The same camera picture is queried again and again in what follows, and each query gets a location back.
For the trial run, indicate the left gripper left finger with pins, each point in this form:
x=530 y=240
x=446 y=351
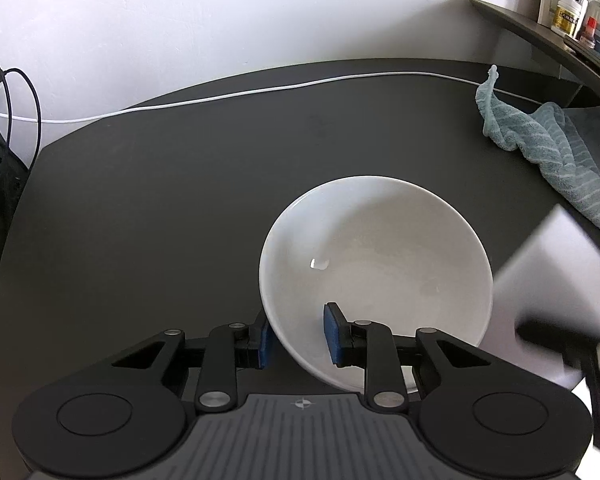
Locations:
x=227 y=349

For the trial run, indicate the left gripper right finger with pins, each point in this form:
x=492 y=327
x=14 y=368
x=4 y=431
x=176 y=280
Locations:
x=369 y=346

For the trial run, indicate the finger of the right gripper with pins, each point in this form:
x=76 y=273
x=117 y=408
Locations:
x=576 y=345

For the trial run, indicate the white sponge block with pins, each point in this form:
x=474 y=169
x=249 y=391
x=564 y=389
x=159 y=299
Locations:
x=555 y=273

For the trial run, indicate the white ceramic bowl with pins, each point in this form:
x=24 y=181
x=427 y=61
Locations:
x=384 y=250

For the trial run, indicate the green striped towel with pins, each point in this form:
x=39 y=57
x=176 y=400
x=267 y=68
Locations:
x=549 y=139

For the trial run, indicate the red cap small bottle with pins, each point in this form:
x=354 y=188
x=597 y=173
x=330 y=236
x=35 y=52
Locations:
x=587 y=33

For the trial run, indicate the white pill bottle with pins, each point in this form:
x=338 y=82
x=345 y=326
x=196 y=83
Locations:
x=566 y=17

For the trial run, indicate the dark wall shelf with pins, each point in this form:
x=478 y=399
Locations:
x=558 y=48

